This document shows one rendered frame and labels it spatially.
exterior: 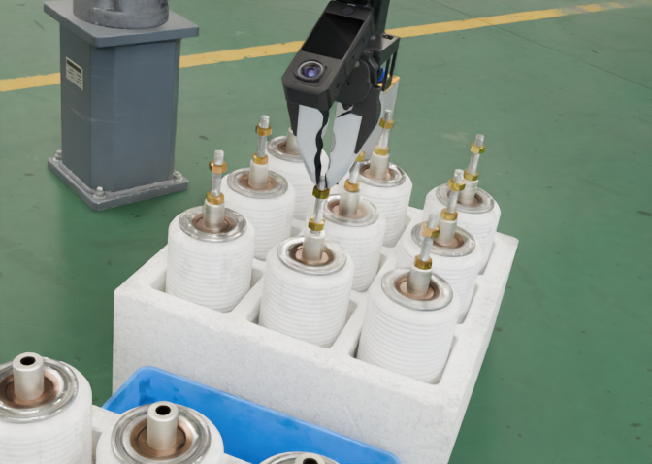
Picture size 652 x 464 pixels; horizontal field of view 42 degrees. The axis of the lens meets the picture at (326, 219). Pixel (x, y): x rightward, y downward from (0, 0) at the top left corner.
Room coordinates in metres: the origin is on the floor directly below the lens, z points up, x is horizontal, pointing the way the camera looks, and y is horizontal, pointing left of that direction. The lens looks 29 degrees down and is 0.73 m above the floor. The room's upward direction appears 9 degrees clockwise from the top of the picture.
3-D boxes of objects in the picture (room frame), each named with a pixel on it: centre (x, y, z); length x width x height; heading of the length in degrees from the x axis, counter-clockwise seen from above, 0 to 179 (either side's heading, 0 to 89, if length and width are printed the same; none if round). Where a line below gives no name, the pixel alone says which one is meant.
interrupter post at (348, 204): (0.89, -0.02, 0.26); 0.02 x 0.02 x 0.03
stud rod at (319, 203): (0.77, 0.01, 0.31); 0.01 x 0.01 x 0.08
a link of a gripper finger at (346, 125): (0.78, -0.01, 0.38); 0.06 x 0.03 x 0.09; 162
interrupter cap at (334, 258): (0.77, 0.01, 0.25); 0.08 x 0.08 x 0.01
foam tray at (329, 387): (0.89, -0.02, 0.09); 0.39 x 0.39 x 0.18; 74
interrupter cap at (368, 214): (0.89, -0.02, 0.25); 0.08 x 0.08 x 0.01
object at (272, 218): (0.92, 0.09, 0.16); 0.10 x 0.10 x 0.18
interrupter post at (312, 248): (0.77, 0.01, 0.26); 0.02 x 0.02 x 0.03
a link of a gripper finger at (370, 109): (0.76, -0.01, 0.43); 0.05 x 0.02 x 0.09; 72
